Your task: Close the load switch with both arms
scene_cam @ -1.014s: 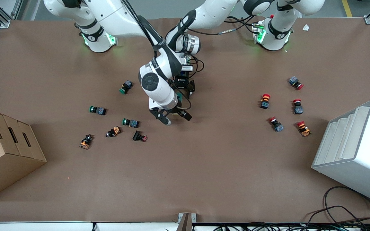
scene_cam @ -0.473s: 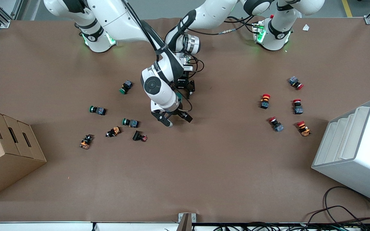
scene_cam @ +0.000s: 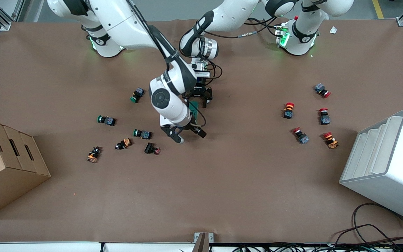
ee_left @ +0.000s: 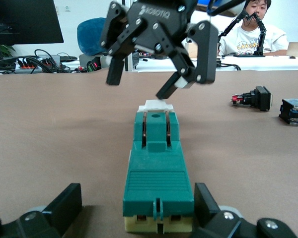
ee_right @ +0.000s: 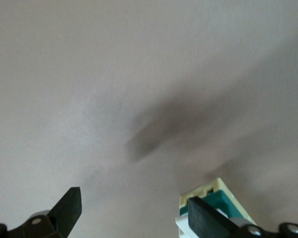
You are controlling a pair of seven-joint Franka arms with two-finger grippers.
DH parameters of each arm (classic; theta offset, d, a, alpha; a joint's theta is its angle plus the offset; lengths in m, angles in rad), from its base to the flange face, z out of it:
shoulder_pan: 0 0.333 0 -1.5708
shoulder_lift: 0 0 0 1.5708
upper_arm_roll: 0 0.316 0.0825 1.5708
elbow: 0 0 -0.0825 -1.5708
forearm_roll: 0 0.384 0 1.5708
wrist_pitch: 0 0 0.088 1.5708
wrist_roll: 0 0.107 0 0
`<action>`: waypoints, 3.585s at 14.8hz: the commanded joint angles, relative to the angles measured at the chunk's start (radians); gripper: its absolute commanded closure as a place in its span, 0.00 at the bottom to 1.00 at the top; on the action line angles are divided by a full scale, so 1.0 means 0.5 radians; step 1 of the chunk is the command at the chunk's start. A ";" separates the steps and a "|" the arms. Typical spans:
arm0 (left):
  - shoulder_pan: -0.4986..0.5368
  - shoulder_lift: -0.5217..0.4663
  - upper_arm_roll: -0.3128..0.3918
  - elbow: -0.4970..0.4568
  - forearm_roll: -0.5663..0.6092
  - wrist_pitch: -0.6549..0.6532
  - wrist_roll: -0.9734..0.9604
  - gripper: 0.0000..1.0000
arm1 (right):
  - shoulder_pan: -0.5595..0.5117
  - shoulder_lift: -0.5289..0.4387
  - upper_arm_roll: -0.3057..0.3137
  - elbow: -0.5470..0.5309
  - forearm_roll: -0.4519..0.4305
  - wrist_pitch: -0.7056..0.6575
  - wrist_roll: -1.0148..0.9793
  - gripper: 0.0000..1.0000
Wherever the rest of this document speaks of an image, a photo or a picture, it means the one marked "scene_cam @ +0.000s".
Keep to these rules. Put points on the red orange emergency button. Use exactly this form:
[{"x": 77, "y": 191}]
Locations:
[{"x": 330, "y": 140}]

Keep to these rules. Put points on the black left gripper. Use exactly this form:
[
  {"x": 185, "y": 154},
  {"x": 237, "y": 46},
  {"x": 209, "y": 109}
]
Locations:
[{"x": 199, "y": 92}]

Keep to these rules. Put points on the green load switch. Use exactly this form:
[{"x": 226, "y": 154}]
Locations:
[{"x": 194, "y": 108}]

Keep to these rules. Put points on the white slotted rack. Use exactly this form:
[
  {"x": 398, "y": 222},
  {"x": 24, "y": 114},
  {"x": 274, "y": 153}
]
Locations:
[{"x": 394, "y": 175}]

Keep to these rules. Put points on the green push button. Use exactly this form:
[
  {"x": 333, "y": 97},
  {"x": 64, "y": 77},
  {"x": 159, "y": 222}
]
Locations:
[
  {"x": 137, "y": 95},
  {"x": 107, "y": 120},
  {"x": 143, "y": 134}
]

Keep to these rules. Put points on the red push button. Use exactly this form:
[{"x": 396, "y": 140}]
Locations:
[
  {"x": 324, "y": 117},
  {"x": 301, "y": 136},
  {"x": 321, "y": 90}
]

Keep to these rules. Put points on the brown cardboard box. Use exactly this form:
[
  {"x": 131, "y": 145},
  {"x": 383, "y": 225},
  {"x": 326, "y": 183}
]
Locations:
[{"x": 2, "y": 175}]

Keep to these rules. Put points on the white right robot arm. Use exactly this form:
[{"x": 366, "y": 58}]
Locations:
[{"x": 117, "y": 21}]

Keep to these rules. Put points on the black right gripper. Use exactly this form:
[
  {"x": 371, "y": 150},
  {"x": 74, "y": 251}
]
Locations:
[{"x": 195, "y": 128}]

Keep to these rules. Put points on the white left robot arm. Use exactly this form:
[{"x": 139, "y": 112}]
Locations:
[{"x": 229, "y": 14}]

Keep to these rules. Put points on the grey metal bracket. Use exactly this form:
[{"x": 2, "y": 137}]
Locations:
[{"x": 203, "y": 241}]

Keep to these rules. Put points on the black orange selector switch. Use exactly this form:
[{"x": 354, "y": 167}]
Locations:
[
  {"x": 124, "y": 143},
  {"x": 93, "y": 154}
]

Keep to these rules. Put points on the brown paper table cover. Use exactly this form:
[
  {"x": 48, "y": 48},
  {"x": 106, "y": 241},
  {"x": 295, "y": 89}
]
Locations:
[{"x": 222, "y": 182}]

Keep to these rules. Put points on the white paper scrap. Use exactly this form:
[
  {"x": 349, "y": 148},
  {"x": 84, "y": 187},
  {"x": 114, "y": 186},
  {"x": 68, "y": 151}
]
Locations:
[{"x": 333, "y": 30}]

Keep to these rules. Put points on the red yellow emergency button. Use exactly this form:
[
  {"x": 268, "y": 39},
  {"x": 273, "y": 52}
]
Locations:
[{"x": 288, "y": 110}]

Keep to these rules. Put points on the black switch with red tip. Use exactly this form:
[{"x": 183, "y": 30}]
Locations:
[{"x": 150, "y": 148}]

